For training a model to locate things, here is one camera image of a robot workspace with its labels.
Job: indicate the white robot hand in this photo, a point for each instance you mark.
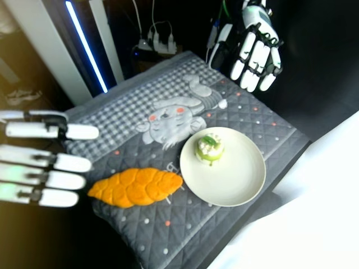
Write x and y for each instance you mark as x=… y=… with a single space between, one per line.
x=259 y=53
x=28 y=130

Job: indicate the green white cupcake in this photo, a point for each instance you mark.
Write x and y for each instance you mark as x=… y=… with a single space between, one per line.
x=209 y=150

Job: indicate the orange braided bread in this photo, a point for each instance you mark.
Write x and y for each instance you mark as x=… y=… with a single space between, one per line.
x=134 y=186

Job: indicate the cream round plate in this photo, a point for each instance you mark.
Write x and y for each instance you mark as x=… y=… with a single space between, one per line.
x=227 y=179

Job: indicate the white shoe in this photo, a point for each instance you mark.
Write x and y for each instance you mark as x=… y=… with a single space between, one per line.
x=22 y=96

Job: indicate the white plug adapter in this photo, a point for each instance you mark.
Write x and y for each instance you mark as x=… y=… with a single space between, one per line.
x=164 y=42

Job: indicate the blue white light strip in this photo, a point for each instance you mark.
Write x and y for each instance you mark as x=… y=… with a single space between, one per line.
x=85 y=45

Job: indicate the white power strip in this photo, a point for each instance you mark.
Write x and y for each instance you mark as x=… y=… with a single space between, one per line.
x=146 y=45

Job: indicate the grey quilt with bear print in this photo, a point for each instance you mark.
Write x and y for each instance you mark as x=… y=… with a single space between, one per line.
x=168 y=232

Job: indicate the white smooth panel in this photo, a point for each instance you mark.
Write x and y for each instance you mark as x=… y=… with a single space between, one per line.
x=294 y=224

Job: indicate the wide white post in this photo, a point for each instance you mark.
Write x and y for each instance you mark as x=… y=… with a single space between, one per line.
x=49 y=42

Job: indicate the narrow white post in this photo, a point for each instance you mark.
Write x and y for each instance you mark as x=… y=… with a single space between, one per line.
x=108 y=42

